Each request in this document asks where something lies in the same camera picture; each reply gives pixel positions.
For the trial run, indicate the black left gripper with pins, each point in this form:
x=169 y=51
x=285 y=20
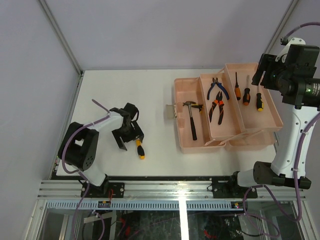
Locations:
x=137 y=134

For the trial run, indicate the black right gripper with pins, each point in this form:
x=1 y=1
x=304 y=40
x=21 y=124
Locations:
x=266 y=82

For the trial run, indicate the black orange tip screwdriver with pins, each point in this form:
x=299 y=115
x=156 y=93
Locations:
x=246 y=97

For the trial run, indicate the small orange handle screwdriver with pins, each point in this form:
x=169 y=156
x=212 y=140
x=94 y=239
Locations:
x=237 y=89

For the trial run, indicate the pink translucent plastic toolbox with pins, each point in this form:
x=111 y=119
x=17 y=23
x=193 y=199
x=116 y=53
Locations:
x=224 y=121

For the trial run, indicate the claw hammer black handle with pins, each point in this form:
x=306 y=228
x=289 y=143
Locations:
x=189 y=104

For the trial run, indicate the long thin shaft screwdriver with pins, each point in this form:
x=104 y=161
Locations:
x=197 y=106

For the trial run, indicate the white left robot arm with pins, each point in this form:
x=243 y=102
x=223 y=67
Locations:
x=78 y=149

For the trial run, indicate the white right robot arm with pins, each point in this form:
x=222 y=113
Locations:
x=288 y=167

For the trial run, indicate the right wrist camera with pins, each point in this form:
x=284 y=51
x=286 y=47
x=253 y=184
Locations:
x=281 y=57

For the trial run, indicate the right aluminium corner post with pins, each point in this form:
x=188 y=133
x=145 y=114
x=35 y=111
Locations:
x=281 y=25

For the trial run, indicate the aluminium corner post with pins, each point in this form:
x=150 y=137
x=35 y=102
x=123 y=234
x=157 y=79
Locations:
x=281 y=25
x=60 y=36

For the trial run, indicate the aluminium front rail frame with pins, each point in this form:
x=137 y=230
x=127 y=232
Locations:
x=132 y=190

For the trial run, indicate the slotted grey cable duct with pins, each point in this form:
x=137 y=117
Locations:
x=164 y=205

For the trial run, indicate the left aluminium corner post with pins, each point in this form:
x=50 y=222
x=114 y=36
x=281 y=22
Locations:
x=60 y=36

